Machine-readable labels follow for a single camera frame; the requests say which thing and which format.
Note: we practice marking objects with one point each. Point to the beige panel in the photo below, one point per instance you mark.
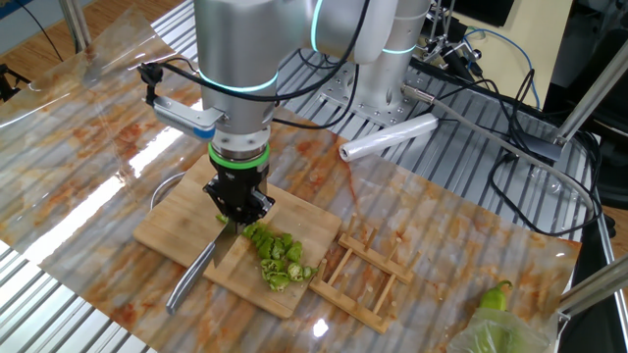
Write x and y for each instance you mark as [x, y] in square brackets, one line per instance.
[539, 39]

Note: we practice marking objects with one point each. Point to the green pepper with curled stem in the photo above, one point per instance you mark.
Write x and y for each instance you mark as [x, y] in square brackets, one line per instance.
[493, 299]

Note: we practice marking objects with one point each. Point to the aluminium frame pole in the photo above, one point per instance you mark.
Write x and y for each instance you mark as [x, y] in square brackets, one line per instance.
[593, 93]
[598, 287]

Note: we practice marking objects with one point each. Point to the cut chili slice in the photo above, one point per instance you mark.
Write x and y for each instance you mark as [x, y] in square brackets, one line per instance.
[287, 240]
[252, 230]
[271, 266]
[279, 283]
[278, 250]
[265, 247]
[295, 272]
[294, 252]

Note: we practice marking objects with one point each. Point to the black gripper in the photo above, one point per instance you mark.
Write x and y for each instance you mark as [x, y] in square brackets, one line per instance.
[240, 186]

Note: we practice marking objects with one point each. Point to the silver tripod leg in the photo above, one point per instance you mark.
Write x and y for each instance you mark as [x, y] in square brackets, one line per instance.
[76, 24]

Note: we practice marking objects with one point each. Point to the green pepper inside bag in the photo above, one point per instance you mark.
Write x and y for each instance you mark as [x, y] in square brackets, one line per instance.
[490, 338]

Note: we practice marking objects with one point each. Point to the clear plastic bag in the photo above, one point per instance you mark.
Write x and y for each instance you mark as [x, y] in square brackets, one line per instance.
[490, 336]

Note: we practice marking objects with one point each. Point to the metal clamp stand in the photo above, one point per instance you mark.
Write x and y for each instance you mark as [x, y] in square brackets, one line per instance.
[458, 49]

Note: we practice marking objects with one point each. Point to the cut chili stem piece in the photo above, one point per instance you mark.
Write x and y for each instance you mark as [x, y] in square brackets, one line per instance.
[309, 272]

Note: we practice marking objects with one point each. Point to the white plastic bag roll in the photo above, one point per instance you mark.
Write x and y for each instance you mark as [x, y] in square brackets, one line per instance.
[387, 137]

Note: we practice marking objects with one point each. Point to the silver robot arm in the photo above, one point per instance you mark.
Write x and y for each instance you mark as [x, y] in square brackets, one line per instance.
[235, 59]

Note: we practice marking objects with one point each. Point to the wooden peg rack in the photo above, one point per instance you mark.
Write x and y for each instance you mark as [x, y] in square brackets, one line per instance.
[378, 265]

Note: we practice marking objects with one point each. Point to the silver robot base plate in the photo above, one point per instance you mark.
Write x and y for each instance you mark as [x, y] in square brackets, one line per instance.
[338, 90]

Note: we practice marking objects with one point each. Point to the steel kitchen knife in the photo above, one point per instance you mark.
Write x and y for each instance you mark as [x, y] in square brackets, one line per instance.
[193, 274]

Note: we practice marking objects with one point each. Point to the black monitor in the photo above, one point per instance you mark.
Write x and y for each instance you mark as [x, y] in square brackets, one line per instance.
[486, 12]

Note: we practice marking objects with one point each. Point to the wooden cutting board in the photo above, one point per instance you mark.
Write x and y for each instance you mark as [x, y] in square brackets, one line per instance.
[172, 230]

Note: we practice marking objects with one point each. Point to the black tripod part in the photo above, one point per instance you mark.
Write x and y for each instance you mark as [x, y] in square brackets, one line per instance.
[7, 81]

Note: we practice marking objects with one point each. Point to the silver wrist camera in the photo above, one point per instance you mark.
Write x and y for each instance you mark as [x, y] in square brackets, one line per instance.
[186, 117]

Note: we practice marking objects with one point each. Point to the marbled plastic table sheet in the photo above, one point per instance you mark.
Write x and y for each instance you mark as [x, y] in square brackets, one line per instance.
[98, 122]

